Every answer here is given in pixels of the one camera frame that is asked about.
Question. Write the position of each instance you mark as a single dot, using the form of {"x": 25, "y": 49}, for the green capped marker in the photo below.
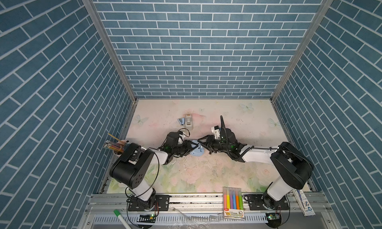
{"x": 121, "y": 219}

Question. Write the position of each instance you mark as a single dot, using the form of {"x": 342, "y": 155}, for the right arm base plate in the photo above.
{"x": 261, "y": 201}

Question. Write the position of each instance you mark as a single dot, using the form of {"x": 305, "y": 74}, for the highlighter marker pack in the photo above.
{"x": 233, "y": 206}

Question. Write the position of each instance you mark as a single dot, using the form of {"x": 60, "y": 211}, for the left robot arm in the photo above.
{"x": 132, "y": 166}

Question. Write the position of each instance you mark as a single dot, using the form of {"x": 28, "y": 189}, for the pencil cup holder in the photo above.
{"x": 117, "y": 147}

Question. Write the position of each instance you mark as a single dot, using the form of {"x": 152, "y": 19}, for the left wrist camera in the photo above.
{"x": 172, "y": 139}

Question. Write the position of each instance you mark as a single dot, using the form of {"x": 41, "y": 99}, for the toothbrush package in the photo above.
{"x": 303, "y": 203}

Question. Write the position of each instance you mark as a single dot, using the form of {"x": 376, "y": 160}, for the light blue alarm clock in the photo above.
{"x": 197, "y": 148}

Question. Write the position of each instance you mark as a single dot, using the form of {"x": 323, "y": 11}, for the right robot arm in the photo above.
{"x": 293, "y": 167}

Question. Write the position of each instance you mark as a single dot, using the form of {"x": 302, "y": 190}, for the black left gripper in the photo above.
{"x": 188, "y": 149}

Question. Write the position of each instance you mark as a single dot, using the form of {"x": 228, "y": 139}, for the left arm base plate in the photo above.
{"x": 157, "y": 202}

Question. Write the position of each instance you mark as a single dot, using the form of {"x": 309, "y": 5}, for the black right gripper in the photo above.
{"x": 210, "y": 138}

